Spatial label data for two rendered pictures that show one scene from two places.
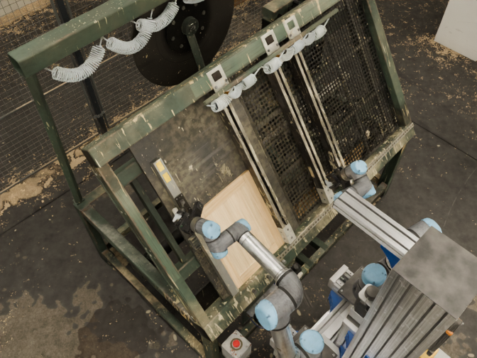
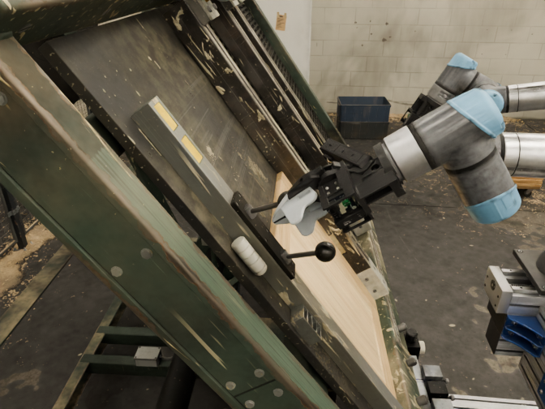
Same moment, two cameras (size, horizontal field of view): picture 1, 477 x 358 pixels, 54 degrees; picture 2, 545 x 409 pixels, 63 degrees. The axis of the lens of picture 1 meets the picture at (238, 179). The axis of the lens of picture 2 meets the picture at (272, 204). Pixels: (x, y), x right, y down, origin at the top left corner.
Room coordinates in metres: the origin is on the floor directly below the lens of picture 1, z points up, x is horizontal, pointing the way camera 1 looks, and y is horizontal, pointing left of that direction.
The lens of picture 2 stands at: (0.80, 0.74, 1.88)
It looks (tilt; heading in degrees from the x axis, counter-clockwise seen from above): 28 degrees down; 319
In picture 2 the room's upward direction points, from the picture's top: straight up
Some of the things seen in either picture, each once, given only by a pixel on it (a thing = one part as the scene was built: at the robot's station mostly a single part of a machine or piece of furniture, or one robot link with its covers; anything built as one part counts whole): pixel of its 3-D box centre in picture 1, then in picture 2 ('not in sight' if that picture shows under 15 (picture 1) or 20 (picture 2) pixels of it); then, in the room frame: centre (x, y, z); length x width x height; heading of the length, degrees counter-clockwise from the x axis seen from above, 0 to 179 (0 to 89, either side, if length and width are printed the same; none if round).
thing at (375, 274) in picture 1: (373, 277); not in sight; (1.06, -0.70, 1.20); 0.13 x 0.12 x 0.14; 120
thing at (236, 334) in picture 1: (236, 349); not in sight; (0.81, 0.03, 0.84); 0.12 x 0.12 x 0.18; 46
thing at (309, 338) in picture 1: (309, 344); not in sight; (0.71, -0.33, 1.20); 0.13 x 0.12 x 0.14; 129
